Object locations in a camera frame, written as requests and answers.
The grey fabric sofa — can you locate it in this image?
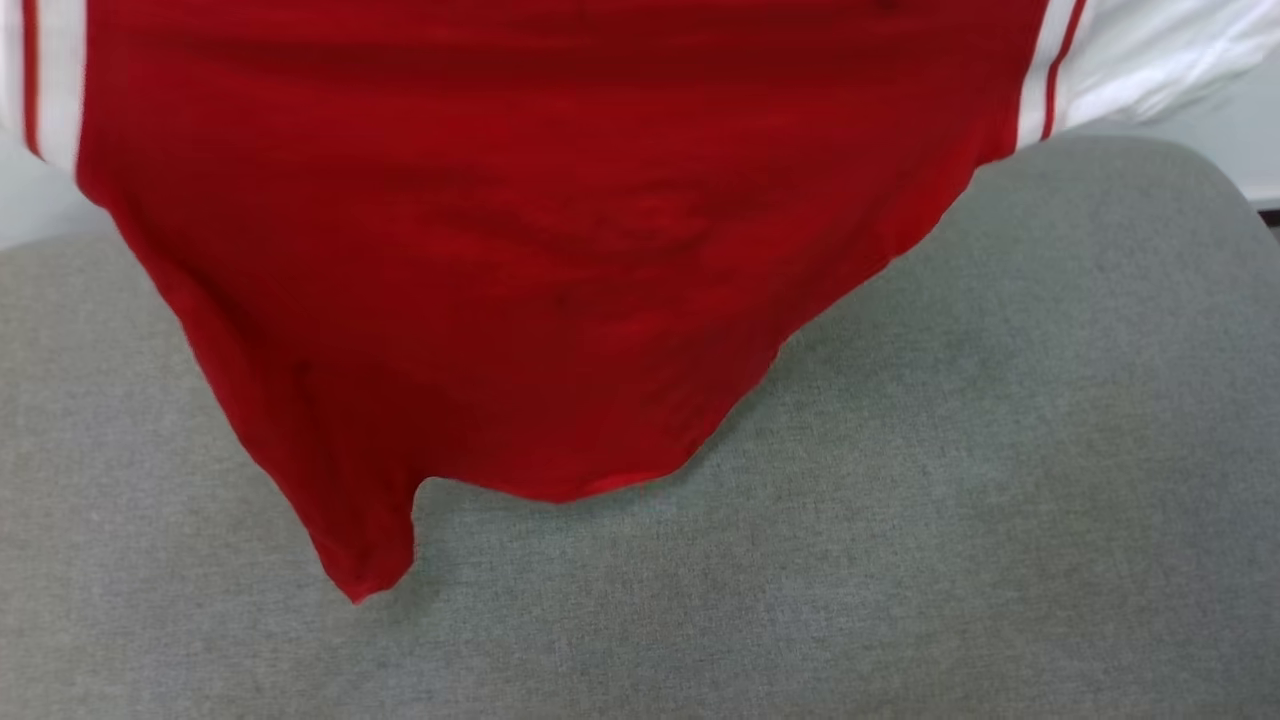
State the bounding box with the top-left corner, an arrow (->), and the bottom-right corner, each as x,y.
0,135 -> 1280,720

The red shirt with white stripes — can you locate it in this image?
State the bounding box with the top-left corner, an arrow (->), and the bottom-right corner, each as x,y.
0,0 -> 1280,605

